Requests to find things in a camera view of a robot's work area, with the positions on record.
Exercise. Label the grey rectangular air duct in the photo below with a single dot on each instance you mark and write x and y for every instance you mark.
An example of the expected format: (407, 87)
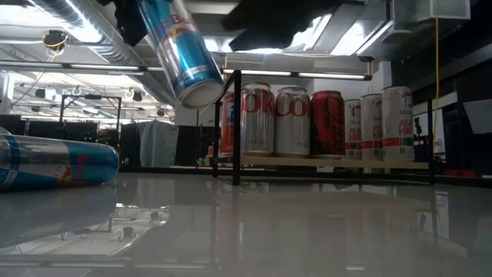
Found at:
(361, 34)

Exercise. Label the black mesh cart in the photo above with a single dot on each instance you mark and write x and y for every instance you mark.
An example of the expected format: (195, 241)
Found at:
(421, 152)

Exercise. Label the white ventilation unit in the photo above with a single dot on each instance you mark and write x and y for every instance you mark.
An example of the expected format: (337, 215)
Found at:
(446, 9)

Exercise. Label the grey tilted panel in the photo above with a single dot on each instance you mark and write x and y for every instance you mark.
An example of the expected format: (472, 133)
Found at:
(480, 115)

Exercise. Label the white Celsius can black lid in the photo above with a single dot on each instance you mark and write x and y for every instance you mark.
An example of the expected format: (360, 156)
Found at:
(371, 131)
(352, 129)
(396, 127)

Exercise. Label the teal Red Bull can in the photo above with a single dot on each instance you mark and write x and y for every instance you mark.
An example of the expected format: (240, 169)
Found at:
(184, 54)

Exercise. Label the grey hanging cloth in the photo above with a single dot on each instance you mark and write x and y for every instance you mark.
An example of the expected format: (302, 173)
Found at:
(157, 142)

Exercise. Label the silver spiral air duct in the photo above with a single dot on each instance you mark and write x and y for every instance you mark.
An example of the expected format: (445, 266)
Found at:
(107, 42)

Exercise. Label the silver Diet Coke can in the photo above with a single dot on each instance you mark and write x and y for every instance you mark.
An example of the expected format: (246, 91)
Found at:
(256, 119)
(292, 121)

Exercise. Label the silver blue Red Bull can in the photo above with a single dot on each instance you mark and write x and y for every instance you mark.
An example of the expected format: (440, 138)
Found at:
(57, 161)

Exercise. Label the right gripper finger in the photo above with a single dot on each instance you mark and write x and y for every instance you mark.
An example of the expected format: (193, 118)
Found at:
(276, 38)
(276, 15)

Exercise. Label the Fanta soda can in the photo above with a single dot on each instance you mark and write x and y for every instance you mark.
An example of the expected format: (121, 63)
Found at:
(227, 123)

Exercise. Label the black metal rack frame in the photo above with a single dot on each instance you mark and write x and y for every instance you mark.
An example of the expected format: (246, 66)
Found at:
(92, 97)

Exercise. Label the long fluorescent light bar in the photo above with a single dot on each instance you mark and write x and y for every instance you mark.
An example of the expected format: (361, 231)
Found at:
(330, 75)

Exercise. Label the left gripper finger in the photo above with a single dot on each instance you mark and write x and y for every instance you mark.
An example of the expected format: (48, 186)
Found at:
(130, 23)

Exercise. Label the person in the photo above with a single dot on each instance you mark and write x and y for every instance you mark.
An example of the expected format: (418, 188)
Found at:
(108, 136)

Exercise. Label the red soda can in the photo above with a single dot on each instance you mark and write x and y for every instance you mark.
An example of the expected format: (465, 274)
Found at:
(327, 123)

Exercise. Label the black partition screen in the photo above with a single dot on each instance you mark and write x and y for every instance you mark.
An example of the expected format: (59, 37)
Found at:
(57, 129)

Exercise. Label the wooden shelf black metal frame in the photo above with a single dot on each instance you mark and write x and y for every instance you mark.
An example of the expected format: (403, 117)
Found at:
(346, 163)

